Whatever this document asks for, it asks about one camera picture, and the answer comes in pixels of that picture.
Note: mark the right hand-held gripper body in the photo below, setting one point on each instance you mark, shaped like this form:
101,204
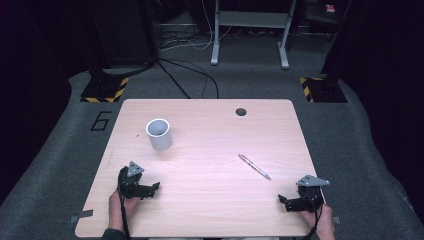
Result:
308,196

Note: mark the dark cabinet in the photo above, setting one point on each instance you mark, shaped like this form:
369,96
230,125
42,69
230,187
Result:
123,30

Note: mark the person's left hand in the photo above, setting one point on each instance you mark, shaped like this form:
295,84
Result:
116,208

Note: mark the white metal stand frame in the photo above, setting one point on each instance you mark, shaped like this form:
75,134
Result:
253,19

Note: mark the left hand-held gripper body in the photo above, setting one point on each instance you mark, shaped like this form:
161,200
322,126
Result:
128,185

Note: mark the white cup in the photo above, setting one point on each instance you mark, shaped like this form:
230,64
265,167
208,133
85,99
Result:
159,134

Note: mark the grey tape strip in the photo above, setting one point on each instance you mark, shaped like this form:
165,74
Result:
81,215
337,220

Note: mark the black stand with striped base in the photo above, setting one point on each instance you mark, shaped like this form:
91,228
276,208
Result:
325,90
105,88

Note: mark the silver pen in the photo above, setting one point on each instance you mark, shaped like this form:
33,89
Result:
255,167

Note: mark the person's right hand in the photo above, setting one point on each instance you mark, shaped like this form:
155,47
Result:
323,221

